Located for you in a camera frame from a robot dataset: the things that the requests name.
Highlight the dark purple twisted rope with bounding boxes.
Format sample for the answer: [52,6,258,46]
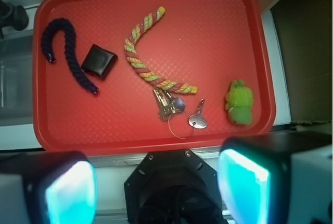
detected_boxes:
[41,17,100,95]

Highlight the silver keys on ring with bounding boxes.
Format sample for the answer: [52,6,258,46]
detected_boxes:
[152,86,208,140]

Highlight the black tripod knob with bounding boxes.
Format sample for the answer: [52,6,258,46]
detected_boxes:
[1,0,29,39]

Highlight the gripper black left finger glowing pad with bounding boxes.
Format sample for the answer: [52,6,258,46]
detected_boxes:
[1,151,97,223]

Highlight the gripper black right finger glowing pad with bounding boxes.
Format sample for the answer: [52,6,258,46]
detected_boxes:
[217,131,332,223]

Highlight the multicoloured twisted rope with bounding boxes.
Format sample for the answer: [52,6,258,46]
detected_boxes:
[123,6,199,97]

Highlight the red plastic tray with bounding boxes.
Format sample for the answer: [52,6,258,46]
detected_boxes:
[33,0,276,155]

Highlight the green plush turtle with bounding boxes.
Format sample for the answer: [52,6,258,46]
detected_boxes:
[225,80,254,125]

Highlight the black leather pouch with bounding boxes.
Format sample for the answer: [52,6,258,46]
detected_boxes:
[81,44,118,80]

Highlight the clear plastic bin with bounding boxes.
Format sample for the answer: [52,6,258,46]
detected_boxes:
[1,30,33,127]

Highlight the brown cardboard box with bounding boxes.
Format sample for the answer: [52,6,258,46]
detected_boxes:
[258,0,332,133]

